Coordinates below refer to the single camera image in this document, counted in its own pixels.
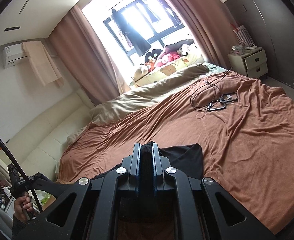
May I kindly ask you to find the beige duvet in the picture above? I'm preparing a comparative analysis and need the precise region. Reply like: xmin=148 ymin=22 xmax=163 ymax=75
xmin=67 ymin=64 xmax=210 ymax=143

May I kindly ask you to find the round black plush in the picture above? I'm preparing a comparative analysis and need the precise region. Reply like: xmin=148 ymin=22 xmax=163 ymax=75
xmin=144 ymin=49 xmax=164 ymax=63

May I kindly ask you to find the white air conditioner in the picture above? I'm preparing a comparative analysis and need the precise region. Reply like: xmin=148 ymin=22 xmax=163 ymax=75
xmin=2 ymin=44 xmax=28 ymax=69

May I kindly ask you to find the person's left forearm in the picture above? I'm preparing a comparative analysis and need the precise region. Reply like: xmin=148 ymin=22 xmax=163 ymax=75
xmin=12 ymin=216 xmax=28 ymax=239

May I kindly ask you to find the black sweatshirt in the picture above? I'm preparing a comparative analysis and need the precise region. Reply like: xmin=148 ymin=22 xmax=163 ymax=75
xmin=94 ymin=141 xmax=204 ymax=224

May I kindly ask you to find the beige towel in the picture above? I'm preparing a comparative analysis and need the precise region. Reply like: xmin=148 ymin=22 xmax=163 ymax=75
xmin=22 ymin=41 xmax=64 ymax=88

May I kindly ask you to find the grey hanging garment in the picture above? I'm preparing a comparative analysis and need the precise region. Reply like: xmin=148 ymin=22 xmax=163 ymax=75
xmin=136 ymin=0 xmax=162 ymax=23

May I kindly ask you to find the cream nightstand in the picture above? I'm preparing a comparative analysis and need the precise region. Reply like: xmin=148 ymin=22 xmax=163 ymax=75
xmin=227 ymin=48 xmax=267 ymax=78

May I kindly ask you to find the orange blanket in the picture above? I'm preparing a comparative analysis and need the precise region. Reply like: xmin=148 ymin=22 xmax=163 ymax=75
xmin=55 ymin=70 xmax=294 ymax=237

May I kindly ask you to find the thin black cable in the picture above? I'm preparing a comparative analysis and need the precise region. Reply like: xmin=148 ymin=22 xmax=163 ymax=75
xmin=190 ymin=69 xmax=234 ymax=111

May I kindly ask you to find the grey wardrobe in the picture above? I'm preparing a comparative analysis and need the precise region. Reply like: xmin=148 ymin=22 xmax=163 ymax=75
xmin=223 ymin=0 xmax=294 ymax=95

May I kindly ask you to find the dark pillow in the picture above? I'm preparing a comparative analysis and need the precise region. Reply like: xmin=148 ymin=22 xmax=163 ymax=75
xmin=164 ymin=39 xmax=195 ymax=53

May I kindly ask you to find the black metal frame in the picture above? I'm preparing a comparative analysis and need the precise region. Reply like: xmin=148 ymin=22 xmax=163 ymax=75
xmin=207 ymin=92 xmax=239 ymax=112

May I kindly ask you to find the black framed window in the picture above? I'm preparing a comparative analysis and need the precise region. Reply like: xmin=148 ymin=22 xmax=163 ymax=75
xmin=103 ymin=0 xmax=195 ymax=67

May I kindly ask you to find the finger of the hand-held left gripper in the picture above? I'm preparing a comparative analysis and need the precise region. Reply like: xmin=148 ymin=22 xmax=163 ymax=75
xmin=33 ymin=172 xmax=63 ymax=190

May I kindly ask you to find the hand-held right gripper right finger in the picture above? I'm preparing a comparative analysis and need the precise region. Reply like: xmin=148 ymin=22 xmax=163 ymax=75
xmin=152 ymin=144 xmax=277 ymax=240

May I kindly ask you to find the dark hanging garment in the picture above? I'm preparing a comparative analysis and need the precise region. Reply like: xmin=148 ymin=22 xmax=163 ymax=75
xmin=110 ymin=9 xmax=152 ymax=57

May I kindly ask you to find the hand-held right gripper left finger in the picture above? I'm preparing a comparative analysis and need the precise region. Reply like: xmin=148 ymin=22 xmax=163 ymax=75
xmin=13 ymin=142 xmax=143 ymax=240

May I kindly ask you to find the person's left hand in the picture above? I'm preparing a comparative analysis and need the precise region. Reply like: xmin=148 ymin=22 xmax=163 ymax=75
xmin=14 ymin=195 xmax=35 ymax=224

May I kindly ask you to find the pale green bed sheet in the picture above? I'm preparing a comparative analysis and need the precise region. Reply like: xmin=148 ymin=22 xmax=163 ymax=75
xmin=204 ymin=62 xmax=228 ymax=72

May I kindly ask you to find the pink plush toy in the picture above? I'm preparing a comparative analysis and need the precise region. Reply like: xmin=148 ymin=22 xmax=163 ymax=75
xmin=157 ymin=51 xmax=181 ymax=68

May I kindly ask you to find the pile of plush toys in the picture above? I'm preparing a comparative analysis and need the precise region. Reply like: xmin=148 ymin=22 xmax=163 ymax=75
xmin=129 ymin=47 xmax=205 ymax=88

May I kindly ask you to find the black and white plush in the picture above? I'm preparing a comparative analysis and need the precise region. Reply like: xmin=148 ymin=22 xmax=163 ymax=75
xmin=179 ymin=44 xmax=191 ymax=57

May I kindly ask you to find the striped bag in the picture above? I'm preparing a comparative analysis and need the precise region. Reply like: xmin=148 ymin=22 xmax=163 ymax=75
xmin=229 ymin=23 xmax=254 ymax=47

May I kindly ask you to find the cream padded headboard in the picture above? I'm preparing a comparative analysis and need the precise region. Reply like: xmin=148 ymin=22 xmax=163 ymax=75
xmin=0 ymin=90 xmax=92 ymax=180

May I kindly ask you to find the brown bear plush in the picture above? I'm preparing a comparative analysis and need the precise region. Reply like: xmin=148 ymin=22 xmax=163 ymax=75
xmin=133 ymin=64 xmax=155 ymax=81

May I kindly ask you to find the brown pink curtain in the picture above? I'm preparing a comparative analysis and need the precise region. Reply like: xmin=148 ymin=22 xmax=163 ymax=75
xmin=147 ymin=0 xmax=231 ymax=69
xmin=48 ymin=5 xmax=131 ymax=107

